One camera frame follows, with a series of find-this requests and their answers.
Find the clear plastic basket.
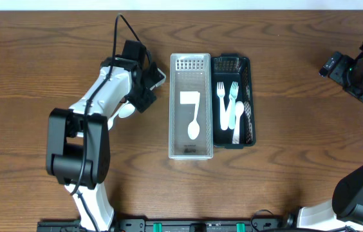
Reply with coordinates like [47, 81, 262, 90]
[169, 53, 213, 160]

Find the white plastic spoon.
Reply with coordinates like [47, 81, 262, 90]
[118, 102, 135, 119]
[232, 101, 244, 144]
[188, 95, 200, 140]
[107, 110, 119, 130]

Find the black plastic basket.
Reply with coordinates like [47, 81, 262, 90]
[210, 53, 256, 149]

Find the white plastic fork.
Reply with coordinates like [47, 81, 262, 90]
[216, 82, 228, 130]
[225, 95, 234, 124]

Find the pale green plastic fork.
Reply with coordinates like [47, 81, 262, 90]
[228, 82, 239, 130]

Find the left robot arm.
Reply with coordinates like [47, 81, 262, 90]
[37, 41, 166, 231]

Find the black mounting rail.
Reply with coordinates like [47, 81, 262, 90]
[36, 217, 285, 232]

